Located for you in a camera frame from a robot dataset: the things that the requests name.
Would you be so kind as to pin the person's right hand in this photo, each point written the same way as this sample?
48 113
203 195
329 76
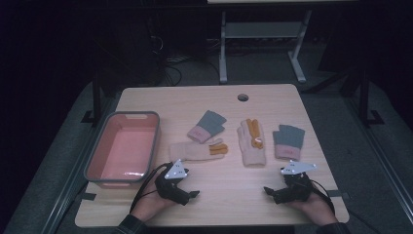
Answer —
316 209

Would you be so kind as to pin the dark tape strip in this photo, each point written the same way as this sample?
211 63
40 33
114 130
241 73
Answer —
337 194
88 196

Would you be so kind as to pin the person's left hand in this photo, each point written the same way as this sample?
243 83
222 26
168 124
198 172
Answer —
147 206

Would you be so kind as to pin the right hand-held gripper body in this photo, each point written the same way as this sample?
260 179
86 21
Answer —
297 188

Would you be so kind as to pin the pink basket with grey rim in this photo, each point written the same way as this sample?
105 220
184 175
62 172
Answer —
123 152

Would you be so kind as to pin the beige glove with orange fingers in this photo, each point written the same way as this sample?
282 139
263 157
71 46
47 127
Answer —
251 156
191 151

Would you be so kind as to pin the grey metal stand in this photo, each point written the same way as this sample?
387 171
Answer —
261 30

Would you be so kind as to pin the black stand post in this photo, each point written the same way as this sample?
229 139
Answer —
364 100
96 100

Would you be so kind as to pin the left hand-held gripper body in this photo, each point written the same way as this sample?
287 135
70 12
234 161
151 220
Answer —
170 187

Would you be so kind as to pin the metal floor rail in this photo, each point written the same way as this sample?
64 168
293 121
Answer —
69 182
386 172

